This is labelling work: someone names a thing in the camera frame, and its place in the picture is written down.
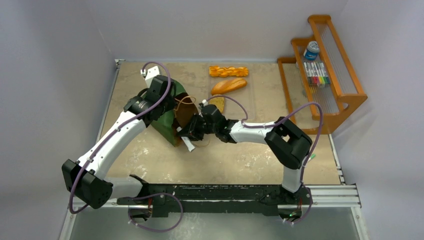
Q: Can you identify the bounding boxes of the green brown paper bag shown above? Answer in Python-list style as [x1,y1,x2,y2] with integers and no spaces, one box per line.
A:
[151,80,199,147]

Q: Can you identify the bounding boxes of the metal tongs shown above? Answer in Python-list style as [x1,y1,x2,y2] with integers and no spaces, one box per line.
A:
[180,136,196,152]

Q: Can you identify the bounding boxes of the orange fake baguette loaf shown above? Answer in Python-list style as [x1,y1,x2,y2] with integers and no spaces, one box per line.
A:
[210,77,248,95]

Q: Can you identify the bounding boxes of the orange braided fake bread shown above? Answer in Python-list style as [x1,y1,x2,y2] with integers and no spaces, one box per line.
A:
[209,65,249,78]

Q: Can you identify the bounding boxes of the brown fake bread slice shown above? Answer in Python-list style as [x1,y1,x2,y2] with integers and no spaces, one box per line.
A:
[208,96,225,113]

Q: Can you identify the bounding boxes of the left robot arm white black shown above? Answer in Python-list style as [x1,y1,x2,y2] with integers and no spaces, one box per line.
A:
[61,75,177,209]

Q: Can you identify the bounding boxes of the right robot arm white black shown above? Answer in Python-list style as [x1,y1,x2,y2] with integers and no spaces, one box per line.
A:
[176,104,313,204]

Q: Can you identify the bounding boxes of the clear plastic tray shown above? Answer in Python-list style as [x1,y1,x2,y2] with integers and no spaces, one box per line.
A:
[206,63,256,120]

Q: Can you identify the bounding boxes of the green capped white marker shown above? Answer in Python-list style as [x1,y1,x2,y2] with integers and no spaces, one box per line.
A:
[307,153,316,162]

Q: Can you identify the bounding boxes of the set of coloured markers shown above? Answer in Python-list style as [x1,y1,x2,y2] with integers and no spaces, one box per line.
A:
[303,61,331,88]

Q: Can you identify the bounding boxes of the blue white jar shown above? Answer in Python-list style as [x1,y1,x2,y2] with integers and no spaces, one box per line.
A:
[303,41,320,61]

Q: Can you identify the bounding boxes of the orange wooden rack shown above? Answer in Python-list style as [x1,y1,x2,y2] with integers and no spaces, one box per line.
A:
[277,14,368,135]

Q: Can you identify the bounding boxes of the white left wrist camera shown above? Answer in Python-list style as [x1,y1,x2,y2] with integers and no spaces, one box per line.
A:
[140,65,161,88]

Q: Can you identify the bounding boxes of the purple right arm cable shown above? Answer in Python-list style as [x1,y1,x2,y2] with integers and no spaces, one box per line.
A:
[205,95,324,186]

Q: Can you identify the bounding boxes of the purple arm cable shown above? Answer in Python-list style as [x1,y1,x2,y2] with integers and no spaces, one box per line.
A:
[68,61,172,215]
[205,95,324,186]

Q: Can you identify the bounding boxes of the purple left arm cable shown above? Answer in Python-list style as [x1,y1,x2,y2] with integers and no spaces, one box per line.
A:
[68,61,172,215]

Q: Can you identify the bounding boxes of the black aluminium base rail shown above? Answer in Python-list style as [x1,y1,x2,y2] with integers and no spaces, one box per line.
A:
[67,183,362,220]

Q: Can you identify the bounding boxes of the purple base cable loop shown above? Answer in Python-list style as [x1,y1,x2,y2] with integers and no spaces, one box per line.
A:
[127,189,185,232]

